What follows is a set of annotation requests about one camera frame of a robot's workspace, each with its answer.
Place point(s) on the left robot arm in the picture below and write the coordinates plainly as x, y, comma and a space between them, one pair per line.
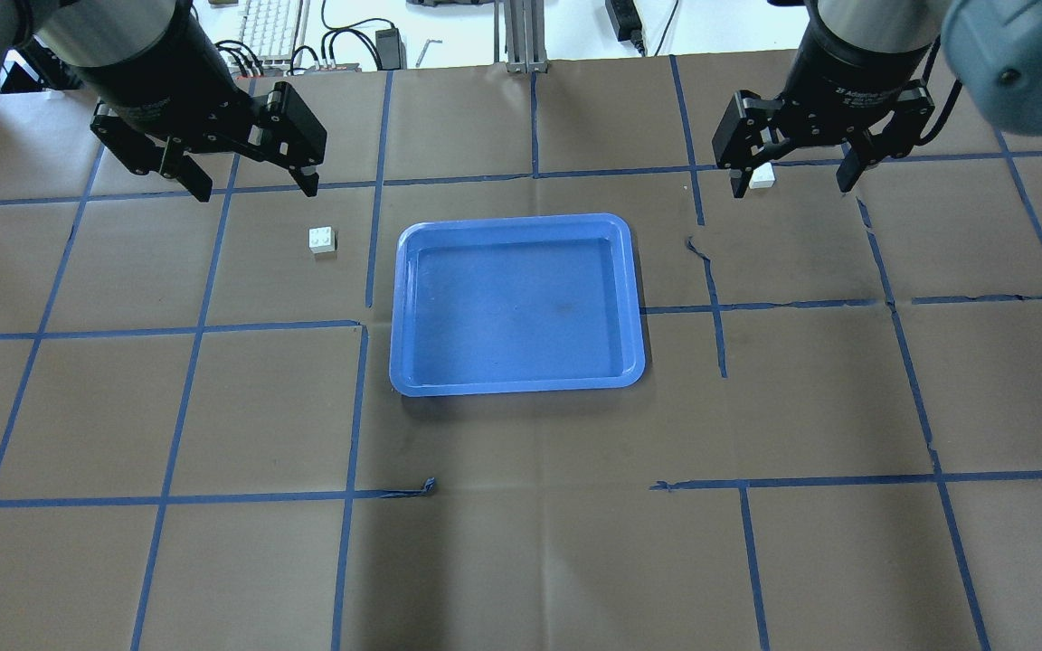
88, 34

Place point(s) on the white keyboard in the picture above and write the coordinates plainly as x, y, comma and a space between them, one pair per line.
273, 29

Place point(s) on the black power adapter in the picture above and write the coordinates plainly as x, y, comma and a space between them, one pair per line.
626, 22
390, 49

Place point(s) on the aluminium frame post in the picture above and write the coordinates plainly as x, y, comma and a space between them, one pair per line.
522, 32

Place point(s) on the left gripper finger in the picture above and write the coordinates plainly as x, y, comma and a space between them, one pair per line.
177, 164
291, 135

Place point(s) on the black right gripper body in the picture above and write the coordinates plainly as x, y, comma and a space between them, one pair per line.
851, 77

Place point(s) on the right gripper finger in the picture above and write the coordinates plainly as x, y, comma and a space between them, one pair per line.
745, 138
911, 111

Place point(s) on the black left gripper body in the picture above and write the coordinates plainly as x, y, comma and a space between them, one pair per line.
162, 80

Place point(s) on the blue plastic tray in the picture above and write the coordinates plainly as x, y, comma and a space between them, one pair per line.
522, 304

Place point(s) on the brown paper table cover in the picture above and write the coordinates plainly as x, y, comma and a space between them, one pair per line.
836, 443

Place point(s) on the white block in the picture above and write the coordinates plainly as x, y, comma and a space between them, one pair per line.
762, 177
322, 240

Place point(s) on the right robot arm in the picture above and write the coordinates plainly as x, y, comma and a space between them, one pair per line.
992, 48

